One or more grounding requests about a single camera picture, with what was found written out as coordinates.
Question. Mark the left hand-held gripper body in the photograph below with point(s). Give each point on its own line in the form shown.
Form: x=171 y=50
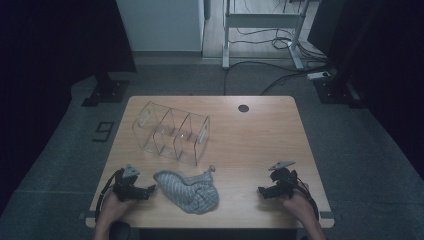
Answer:
x=128 y=186

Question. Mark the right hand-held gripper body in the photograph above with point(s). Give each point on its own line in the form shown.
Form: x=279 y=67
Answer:
x=286 y=181

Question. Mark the grey striped cloth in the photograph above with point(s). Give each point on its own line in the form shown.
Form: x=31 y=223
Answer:
x=191 y=193

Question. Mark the clear acrylic divided organizer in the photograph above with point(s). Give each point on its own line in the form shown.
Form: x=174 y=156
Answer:
x=173 y=133

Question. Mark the person's left hand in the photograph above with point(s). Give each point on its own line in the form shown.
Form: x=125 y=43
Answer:
x=113 y=210

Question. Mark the person's right hand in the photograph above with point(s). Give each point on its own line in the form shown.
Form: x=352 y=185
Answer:
x=301 y=206

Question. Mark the person's dark clothed leg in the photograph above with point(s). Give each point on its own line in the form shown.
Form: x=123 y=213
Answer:
x=120 y=231

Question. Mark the black stand base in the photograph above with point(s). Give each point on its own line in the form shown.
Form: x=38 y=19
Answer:
x=108 y=91
x=335 y=91

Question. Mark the white power strip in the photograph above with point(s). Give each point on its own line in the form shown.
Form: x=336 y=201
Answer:
x=318 y=75

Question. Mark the black curtain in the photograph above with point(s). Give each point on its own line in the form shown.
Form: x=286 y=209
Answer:
x=50 y=50
x=383 y=50

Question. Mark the white cabinet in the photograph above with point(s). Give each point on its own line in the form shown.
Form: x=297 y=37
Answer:
x=160 y=23

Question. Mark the white metal desk frame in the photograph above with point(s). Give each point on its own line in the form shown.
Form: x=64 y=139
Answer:
x=263 y=20

